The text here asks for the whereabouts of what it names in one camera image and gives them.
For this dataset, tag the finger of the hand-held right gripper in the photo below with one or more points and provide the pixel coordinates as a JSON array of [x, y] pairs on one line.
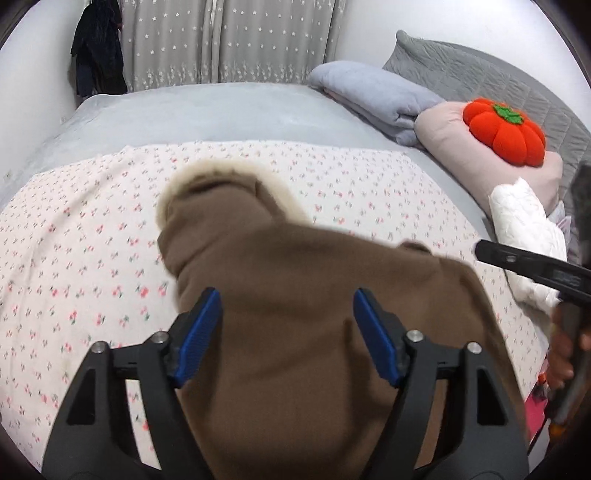
[[517, 263]]

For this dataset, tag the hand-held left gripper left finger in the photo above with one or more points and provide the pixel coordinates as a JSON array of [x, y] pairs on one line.
[[196, 337]]

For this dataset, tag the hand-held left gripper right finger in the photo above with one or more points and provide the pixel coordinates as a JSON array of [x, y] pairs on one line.
[[376, 341]]

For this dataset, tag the brown coat with fur collar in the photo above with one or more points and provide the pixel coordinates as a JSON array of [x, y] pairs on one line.
[[295, 286]]

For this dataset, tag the dark hanging clothes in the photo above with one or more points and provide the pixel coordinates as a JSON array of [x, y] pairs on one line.
[[99, 50]]

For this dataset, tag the person's right hand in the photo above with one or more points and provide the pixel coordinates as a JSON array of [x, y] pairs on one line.
[[557, 362]]

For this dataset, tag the white quilted jacket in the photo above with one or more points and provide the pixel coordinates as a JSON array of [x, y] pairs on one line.
[[521, 217]]

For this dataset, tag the pink box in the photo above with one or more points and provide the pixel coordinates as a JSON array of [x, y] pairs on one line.
[[538, 410]]

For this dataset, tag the orange pumpkin plush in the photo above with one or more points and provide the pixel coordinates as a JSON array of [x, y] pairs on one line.
[[503, 134]]

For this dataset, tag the cherry print bed sheet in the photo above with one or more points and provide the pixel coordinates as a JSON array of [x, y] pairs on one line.
[[92, 230]]

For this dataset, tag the pink pillow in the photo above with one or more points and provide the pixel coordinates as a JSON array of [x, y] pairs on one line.
[[443, 134]]

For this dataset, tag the grey quilted pillow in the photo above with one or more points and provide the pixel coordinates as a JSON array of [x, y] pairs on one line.
[[461, 69]]

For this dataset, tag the grey bed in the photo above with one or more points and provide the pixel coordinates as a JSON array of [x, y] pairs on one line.
[[207, 110]]

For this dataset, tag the folded grey-blue blanket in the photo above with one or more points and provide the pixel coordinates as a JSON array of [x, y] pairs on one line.
[[369, 87]]

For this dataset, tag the grey star print curtain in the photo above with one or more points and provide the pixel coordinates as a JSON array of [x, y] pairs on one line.
[[277, 37], [171, 41]]

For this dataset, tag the white wall socket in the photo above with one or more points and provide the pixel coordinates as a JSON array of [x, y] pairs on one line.
[[7, 175]]

